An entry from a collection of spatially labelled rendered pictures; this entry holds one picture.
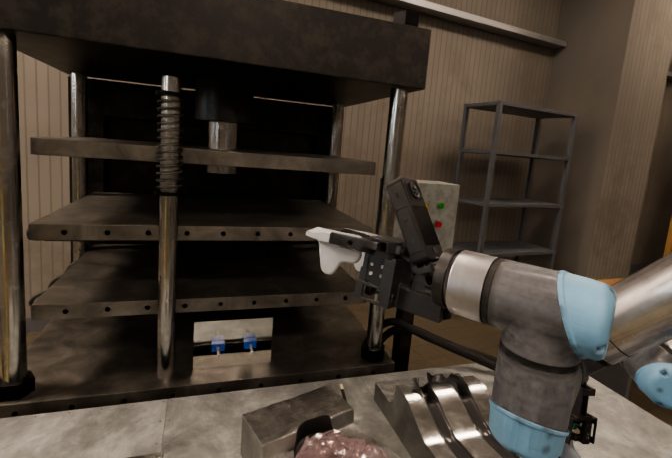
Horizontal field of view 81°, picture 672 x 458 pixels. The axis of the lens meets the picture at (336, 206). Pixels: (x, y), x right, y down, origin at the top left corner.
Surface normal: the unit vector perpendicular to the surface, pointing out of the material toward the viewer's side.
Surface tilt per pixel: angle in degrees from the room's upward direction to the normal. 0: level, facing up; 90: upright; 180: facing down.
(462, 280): 72
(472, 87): 90
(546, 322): 93
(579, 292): 40
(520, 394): 90
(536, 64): 90
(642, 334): 105
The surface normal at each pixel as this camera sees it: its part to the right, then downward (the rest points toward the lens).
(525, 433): -0.45, 0.13
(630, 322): -0.67, 0.00
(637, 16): 0.42, 0.16
